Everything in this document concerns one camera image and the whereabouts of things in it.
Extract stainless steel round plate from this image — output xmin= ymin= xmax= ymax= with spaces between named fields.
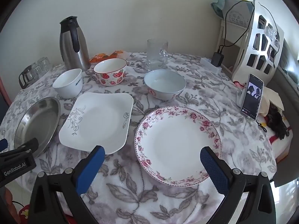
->
xmin=14 ymin=97 xmax=61 ymax=158

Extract white square plate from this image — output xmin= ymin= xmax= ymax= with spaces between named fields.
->
xmin=59 ymin=92 xmax=134 ymax=155

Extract pink floral round plate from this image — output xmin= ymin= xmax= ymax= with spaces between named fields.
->
xmin=134 ymin=106 xmax=222 ymax=188

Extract small white square bowl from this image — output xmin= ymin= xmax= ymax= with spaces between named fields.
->
xmin=52 ymin=68 xmax=83 ymax=99

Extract pale blue round bowl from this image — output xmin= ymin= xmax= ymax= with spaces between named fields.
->
xmin=144 ymin=69 xmax=187 ymax=101

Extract strawberry pattern bowl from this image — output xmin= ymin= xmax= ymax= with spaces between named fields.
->
xmin=93 ymin=58 xmax=127 ymax=86

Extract smartphone on stand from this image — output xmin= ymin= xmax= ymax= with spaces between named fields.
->
xmin=241 ymin=74 xmax=264 ymax=120

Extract dark brown fuzzy item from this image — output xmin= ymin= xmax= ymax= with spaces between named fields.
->
xmin=266 ymin=103 xmax=289 ymax=140

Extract white phone stand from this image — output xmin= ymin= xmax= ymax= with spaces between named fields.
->
xmin=236 ymin=88 xmax=246 ymax=108

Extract floral grey tablecloth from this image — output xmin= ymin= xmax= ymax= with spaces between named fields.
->
xmin=0 ymin=51 xmax=277 ymax=224

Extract small clear glass cups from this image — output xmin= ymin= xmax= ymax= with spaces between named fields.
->
xmin=31 ymin=57 xmax=52 ymax=78

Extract white power strip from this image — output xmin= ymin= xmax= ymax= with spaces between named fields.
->
xmin=200 ymin=57 xmax=221 ymax=74

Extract orange snack packet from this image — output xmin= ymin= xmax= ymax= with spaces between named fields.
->
xmin=90 ymin=53 xmax=110 ymax=63
xmin=109 ymin=50 xmax=128 ymax=60

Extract black charger plug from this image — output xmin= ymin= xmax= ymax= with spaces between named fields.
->
xmin=211 ymin=52 xmax=224 ymax=67

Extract stainless steel thermos jug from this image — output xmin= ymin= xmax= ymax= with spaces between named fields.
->
xmin=59 ymin=16 xmax=91 ymax=71

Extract white lattice chair back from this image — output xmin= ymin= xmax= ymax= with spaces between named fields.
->
xmin=232 ymin=0 xmax=284 ymax=85

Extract white wooden shelf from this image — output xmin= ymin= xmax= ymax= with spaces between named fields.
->
xmin=214 ymin=0 xmax=255 ymax=80

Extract clear glass mug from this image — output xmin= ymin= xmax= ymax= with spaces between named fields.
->
xmin=146 ymin=38 xmax=168 ymax=70

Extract teal cloth on shelf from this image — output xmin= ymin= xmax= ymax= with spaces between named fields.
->
xmin=210 ymin=0 xmax=227 ymax=19

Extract black charger cable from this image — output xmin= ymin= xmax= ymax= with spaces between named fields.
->
xmin=217 ymin=0 xmax=281 ymax=54

